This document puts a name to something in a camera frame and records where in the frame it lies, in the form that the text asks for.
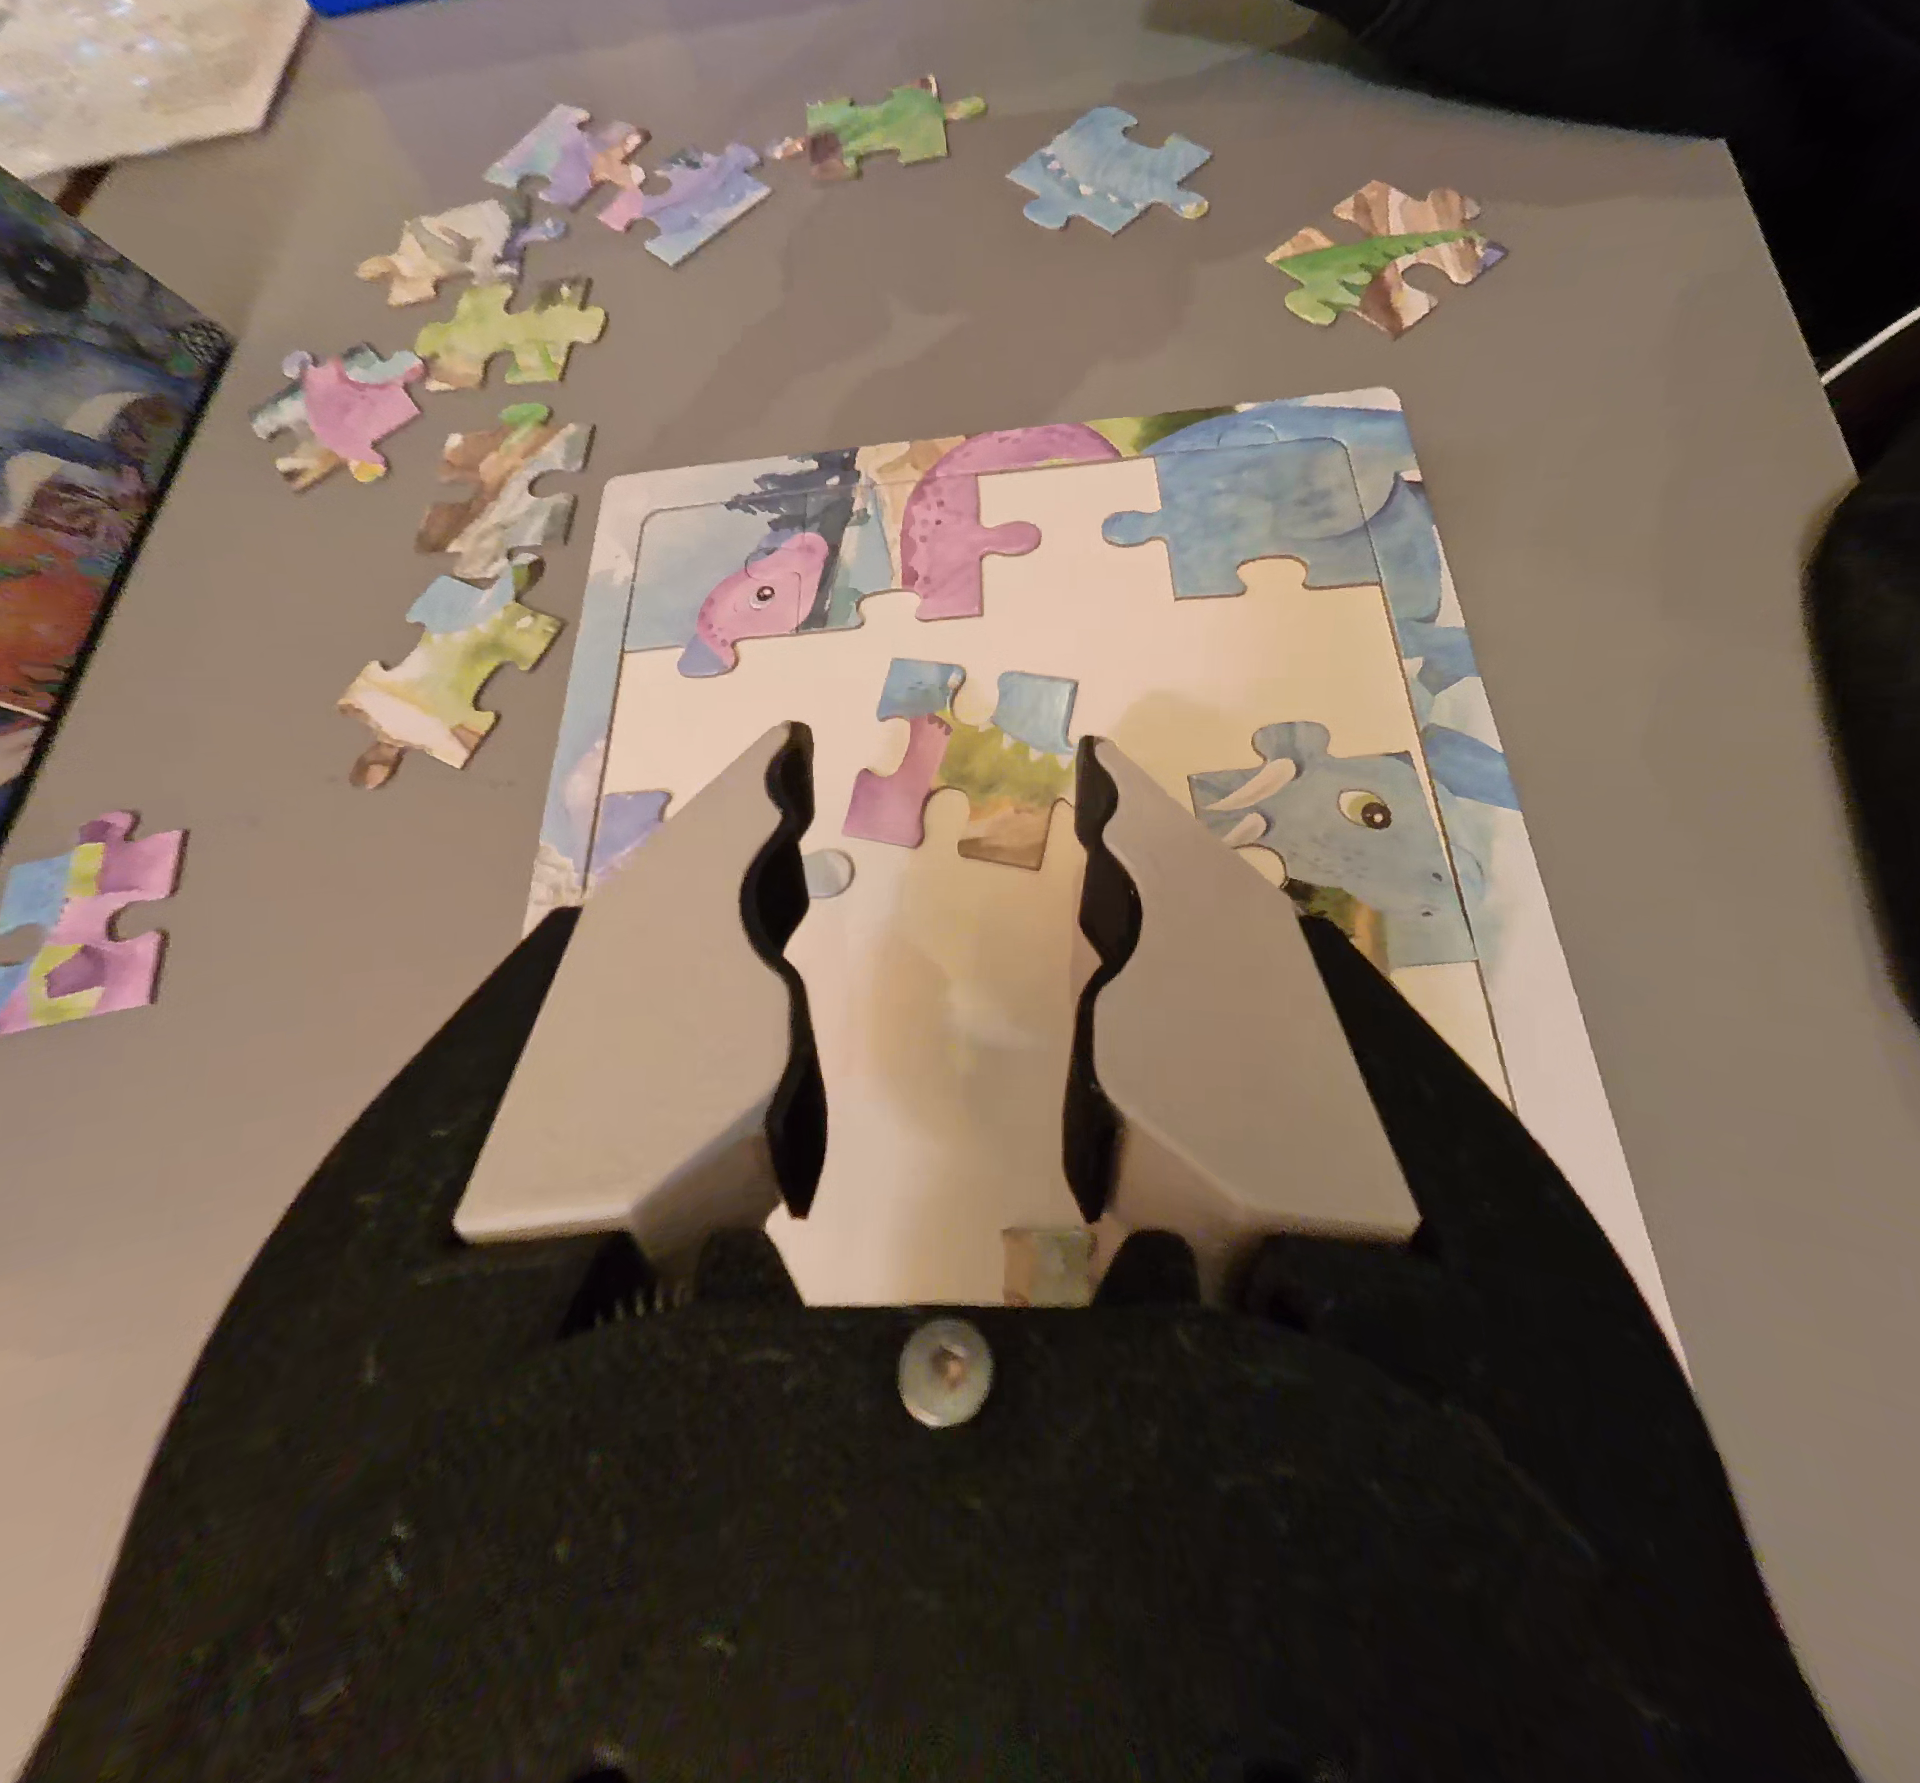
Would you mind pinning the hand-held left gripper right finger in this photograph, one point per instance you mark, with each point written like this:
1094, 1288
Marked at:
1244, 1064

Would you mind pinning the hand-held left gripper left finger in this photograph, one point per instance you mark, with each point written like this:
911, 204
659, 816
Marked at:
631, 1064

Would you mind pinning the dinosaur puzzle board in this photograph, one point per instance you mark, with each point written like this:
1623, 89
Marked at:
930, 1064

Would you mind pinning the yellow green pink puzzle piece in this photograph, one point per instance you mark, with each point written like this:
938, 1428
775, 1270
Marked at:
990, 778

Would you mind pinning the green tail brown puzzle piece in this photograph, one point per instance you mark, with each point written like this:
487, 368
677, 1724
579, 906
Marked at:
1381, 268

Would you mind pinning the lavender blue puzzle piece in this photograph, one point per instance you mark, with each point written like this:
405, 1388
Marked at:
699, 200

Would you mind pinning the blue spiked puzzle piece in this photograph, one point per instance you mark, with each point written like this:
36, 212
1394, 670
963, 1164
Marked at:
1110, 171

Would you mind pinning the blue horned head puzzle piece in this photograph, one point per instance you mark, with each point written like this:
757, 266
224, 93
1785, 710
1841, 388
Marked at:
1351, 838

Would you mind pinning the pink lavender puzzle piece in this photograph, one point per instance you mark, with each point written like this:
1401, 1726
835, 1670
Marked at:
704, 568

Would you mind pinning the purple blue yellow puzzle piece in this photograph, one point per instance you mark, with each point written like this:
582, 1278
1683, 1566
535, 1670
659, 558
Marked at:
104, 898

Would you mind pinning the plain blue corner puzzle piece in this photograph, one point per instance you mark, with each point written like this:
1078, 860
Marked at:
1291, 508

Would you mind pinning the grey blue puzzle piece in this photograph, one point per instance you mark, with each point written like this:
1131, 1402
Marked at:
863, 538

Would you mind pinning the scattered loose puzzle pieces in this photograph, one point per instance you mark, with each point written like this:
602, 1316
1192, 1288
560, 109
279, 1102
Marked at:
511, 328

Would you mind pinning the illustrated puzzle box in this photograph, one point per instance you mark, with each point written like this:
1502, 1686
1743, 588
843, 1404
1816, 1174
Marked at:
90, 462

